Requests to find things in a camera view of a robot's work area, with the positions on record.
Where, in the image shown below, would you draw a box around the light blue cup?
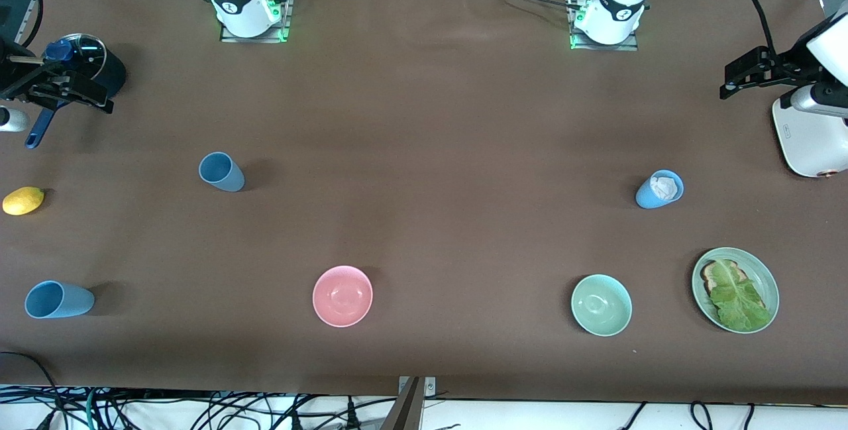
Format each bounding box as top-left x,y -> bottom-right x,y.
635,170 -> 684,209

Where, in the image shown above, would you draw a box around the dusty blue cup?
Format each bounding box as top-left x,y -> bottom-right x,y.
199,152 -> 246,193

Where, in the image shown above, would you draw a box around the dark blue saucepan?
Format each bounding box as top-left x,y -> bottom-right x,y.
25,34 -> 127,149

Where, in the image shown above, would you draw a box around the glass lid blue knob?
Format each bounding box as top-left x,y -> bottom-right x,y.
43,34 -> 107,81

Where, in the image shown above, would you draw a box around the white toaster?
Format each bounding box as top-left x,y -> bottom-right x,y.
772,95 -> 848,179

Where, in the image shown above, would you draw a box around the yellow lemon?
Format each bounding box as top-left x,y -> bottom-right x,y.
2,186 -> 46,216

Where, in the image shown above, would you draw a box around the crumpled white tissue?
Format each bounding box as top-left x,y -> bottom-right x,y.
649,176 -> 680,202

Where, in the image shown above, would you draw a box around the mint green plate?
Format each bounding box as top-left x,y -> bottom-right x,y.
692,247 -> 780,334

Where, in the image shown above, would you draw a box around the toasted bread slice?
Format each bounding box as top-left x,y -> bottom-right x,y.
700,259 -> 769,315

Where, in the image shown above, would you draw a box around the blue cup lying sideways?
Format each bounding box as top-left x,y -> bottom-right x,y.
25,281 -> 95,319

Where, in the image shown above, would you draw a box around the green lettuce leaf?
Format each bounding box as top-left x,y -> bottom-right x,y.
709,261 -> 773,332

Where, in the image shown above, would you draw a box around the mint green bowl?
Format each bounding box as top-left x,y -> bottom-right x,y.
571,274 -> 633,337

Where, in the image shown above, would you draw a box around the pink bowl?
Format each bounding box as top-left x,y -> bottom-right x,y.
312,266 -> 374,328

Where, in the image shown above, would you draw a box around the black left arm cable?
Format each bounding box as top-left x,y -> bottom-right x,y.
739,0 -> 778,54

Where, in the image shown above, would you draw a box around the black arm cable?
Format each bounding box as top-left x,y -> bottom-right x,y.
739,0 -> 778,54
12,0 -> 44,48

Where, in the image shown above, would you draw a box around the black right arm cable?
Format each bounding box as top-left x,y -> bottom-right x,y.
12,0 -> 44,48

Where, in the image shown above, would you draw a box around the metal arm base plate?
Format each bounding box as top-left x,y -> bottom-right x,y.
567,0 -> 639,52
220,0 -> 292,44

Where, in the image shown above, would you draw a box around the black floor cable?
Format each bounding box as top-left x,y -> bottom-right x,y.
0,350 -> 65,430

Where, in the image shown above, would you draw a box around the metal table edge bracket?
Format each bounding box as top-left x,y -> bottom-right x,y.
397,376 -> 437,398

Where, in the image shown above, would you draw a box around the dark slanted post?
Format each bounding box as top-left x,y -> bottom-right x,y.
380,377 -> 425,430

